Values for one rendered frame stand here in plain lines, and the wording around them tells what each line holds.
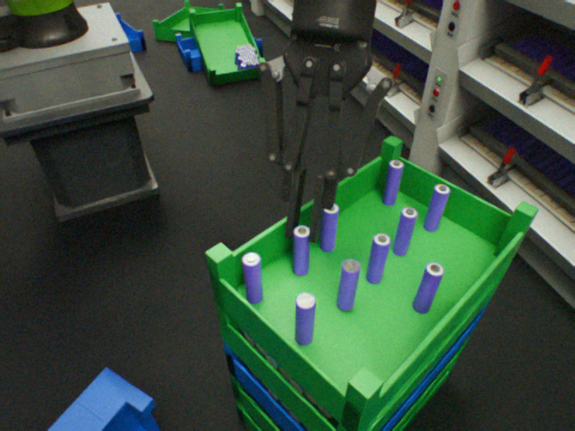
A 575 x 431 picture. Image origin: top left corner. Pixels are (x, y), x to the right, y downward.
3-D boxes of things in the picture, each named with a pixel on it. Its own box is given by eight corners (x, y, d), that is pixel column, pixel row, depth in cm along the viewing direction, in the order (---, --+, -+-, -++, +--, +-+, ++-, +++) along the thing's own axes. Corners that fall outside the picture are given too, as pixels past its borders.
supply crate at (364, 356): (356, 439, 36) (369, 400, 31) (213, 300, 47) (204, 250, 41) (514, 257, 51) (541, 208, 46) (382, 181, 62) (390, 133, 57)
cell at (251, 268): (253, 307, 46) (250, 268, 41) (242, 297, 47) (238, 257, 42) (266, 298, 47) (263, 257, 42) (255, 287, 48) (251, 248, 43)
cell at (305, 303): (291, 300, 39) (291, 339, 43) (305, 312, 38) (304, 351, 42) (305, 289, 39) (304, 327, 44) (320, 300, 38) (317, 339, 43)
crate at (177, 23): (196, 44, 182) (193, 25, 177) (155, 39, 187) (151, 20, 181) (225, 21, 203) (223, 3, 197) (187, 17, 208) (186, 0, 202)
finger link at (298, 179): (299, 174, 43) (293, 172, 43) (291, 239, 45) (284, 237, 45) (306, 168, 46) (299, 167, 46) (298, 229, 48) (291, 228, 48)
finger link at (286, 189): (297, 155, 43) (269, 150, 44) (290, 203, 45) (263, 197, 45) (300, 152, 44) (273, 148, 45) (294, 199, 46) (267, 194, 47)
